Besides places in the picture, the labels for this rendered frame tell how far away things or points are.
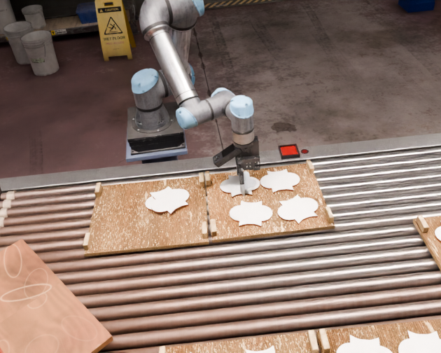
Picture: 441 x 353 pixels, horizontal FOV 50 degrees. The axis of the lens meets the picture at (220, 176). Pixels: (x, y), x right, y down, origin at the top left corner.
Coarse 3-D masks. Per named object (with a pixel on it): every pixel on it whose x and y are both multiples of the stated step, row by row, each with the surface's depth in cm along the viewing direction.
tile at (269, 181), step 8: (264, 176) 177; (272, 176) 177; (280, 176) 177; (288, 176) 176; (296, 176) 176; (264, 184) 174; (272, 184) 173; (280, 184) 173; (288, 184) 173; (296, 184) 173; (272, 192) 171
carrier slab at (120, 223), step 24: (120, 192) 178; (144, 192) 177; (192, 192) 175; (96, 216) 168; (120, 216) 167; (144, 216) 166; (168, 216) 165; (192, 216) 164; (96, 240) 159; (120, 240) 158; (144, 240) 157; (168, 240) 156; (192, 240) 155
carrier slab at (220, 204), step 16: (224, 176) 180; (256, 176) 179; (304, 176) 177; (208, 192) 174; (256, 192) 172; (288, 192) 171; (304, 192) 170; (320, 192) 169; (224, 208) 166; (272, 208) 165; (320, 208) 163; (224, 224) 160; (272, 224) 158; (288, 224) 158; (304, 224) 157; (320, 224) 157; (224, 240) 156
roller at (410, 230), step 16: (272, 240) 155; (288, 240) 154; (304, 240) 154; (320, 240) 154; (336, 240) 154; (352, 240) 155; (112, 256) 155; (128, 256) 154; (144, 256) 154; (160, 256) 153; (176, 256) 153; (192, 256) 154; (208, 256) 154
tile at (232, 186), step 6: (228, 180) 177; (234, 180) 177; (258, 180) 176; (222, 186) 175; (228, 186) 174; (234, 186) 174; (252, 186) 173; (258, 186) 173; (228, 192) 172; (234, 192) 172; (240, 192) 171; (246, 192) 171
